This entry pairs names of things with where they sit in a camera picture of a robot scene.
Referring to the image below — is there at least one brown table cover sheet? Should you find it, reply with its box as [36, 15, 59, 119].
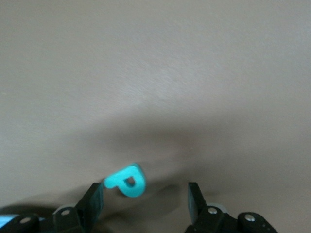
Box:
[0, 0, 311, 233]

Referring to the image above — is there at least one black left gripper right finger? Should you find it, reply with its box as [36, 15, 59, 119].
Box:
[184, 182, 279, 233]

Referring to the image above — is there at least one teal foam letter p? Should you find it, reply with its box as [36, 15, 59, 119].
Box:
[104, 163, 147, 198]

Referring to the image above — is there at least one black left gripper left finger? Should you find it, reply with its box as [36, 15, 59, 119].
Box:
[0, 182, 105, 233]

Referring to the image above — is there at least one blue plate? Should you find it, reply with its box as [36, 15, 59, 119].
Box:
[0, 214, 18, 227]

